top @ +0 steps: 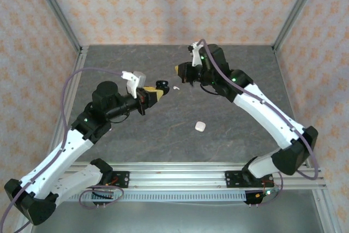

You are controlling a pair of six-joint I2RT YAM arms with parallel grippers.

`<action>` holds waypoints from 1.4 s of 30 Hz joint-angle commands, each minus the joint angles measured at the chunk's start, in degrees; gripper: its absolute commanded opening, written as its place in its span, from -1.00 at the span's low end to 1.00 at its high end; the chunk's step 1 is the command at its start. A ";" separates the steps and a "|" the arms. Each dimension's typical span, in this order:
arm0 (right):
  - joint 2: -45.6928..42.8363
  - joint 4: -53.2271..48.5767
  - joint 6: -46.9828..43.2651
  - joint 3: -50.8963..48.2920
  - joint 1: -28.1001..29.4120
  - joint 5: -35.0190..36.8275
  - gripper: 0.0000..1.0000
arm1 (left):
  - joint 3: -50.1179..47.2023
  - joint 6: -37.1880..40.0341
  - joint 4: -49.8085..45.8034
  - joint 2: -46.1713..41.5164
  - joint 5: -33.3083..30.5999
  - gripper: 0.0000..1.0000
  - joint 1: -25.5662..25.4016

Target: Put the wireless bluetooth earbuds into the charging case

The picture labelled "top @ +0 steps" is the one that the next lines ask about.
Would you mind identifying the black round earbud charging case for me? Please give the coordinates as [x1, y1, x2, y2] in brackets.
[155, 79, 170, 95]

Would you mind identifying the grey metal sheet panel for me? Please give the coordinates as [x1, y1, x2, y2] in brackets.
[29, 201, 327, 233]

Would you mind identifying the circuit board with green light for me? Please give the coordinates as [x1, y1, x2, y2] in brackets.
[244, 188, 281, 207]

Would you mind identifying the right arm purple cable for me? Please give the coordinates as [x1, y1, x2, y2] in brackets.
[198, 38, 320, 206]

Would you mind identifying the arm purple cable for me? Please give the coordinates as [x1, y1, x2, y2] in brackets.
[0, 68, 125, 227]
[198, 38, 320, 206]

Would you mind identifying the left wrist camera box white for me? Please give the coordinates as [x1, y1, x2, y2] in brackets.
[121, 70, 147, 99]

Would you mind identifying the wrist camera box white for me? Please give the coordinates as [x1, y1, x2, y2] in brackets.
[187, 40, 204, 68]
[121, 70, 147, 99]

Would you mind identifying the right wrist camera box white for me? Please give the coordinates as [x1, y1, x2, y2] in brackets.
[187, 40, 204, 68]

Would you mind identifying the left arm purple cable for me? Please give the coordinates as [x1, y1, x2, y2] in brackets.
[0, 68, 125, 227]

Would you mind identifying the aluminium side rail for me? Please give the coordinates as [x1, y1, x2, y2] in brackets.
[272, 46, 341, 233]
[13, 46, 89, 233]

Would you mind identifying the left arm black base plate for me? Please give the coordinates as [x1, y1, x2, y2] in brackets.
[109, 170, 130, 189]

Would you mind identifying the aluminium mounting rail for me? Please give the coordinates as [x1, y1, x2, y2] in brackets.
[28, 162, 327, 192]

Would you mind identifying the black cable clamp bracket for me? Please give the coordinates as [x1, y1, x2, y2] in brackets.
[91, 190, 115, 207]

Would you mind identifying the grey slotted cable duct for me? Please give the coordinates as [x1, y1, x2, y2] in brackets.
[57, 191, 248, 202]

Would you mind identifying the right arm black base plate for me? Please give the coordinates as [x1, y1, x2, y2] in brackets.
[224, 170, 275, 189]

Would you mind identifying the aluminium frame post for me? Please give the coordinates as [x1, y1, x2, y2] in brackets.
[272, 0, 327, 52]
[29, 0, 83, 51]

